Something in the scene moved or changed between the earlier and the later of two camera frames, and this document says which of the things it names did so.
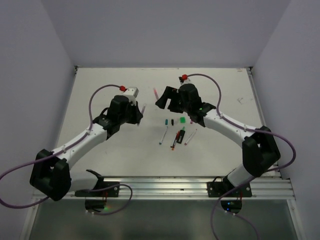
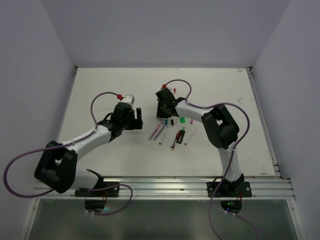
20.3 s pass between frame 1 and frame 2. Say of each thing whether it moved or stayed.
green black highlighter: stayed
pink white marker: stayed
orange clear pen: stayed
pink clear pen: moved
